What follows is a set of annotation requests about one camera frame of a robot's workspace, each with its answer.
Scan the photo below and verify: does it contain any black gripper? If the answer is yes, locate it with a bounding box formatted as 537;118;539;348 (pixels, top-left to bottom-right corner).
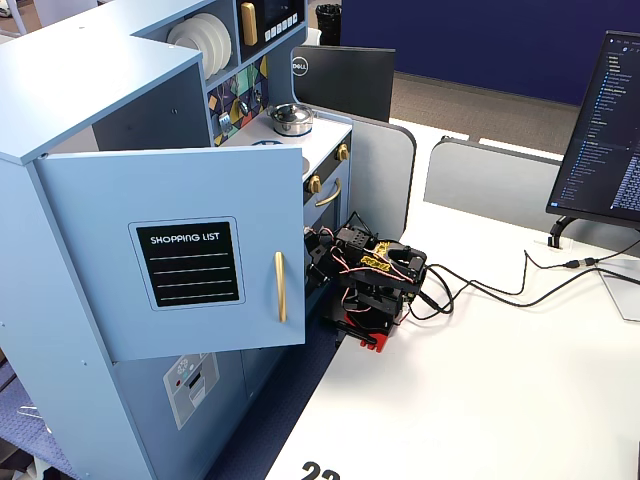
301;225;345;290

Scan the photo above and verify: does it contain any blue cabinet door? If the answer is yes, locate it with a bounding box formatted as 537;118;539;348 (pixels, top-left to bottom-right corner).
33;146;307;364

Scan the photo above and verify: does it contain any red table clamp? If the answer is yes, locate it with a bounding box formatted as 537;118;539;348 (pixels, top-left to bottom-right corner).
359;329;390;354

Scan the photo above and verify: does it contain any grey desk divider panel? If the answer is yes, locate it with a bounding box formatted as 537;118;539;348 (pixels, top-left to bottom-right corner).
422;135;640;247
319;111;418;247

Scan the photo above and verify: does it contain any black shopping list board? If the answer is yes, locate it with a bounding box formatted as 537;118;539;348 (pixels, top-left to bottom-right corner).
128;215;247;312

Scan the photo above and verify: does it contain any steel toy pot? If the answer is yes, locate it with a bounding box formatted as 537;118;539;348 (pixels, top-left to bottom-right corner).
266;110;316;137

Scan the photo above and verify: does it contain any steel pot lid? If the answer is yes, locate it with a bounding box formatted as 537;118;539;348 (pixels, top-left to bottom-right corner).
268;102;312;124

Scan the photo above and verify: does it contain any grey ice dispenser sticker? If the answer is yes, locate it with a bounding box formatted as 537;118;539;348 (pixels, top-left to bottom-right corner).
162;351;221;431

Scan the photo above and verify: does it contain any steel toy spatula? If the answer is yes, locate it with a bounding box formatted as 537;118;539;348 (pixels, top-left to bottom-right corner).
216;94;233;134

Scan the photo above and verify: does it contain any black number sticker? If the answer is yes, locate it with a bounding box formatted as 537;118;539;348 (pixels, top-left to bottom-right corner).
300;461;342;480

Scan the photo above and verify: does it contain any black Dell monitor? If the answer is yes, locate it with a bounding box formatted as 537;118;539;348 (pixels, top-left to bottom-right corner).
291;44;396;124

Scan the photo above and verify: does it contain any white plate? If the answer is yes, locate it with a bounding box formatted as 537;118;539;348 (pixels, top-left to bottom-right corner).
199;12;234;69
189;14;227;74
166;18;217;76

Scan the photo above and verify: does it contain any black trash can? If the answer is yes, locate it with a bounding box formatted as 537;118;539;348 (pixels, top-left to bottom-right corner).
315;3;343;47

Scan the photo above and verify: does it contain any black monitor stand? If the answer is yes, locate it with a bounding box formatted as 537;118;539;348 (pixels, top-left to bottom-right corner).
548;215;584;249

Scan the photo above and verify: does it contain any black toy microwave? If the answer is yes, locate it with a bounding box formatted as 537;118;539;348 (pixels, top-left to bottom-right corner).
234;0;307;64

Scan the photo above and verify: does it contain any blue toy kitchen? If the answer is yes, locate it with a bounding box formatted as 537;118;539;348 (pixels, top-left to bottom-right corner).
0;0;354;480

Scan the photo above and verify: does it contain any monitor showing code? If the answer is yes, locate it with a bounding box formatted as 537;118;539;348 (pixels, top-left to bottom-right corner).
545;29;640;231

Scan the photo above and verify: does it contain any gold door handle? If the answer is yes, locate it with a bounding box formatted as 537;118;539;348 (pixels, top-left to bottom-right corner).
273;251;289;324

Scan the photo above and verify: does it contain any gold oven handle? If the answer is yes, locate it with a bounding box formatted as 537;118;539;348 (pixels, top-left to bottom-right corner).
314;178;344;209

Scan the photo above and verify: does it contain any black cable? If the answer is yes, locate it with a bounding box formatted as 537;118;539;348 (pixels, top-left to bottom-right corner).
409;248;569;325
417;267;640;309

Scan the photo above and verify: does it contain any gold microwave handle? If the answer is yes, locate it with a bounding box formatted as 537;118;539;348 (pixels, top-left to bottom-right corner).
240;2;259;47

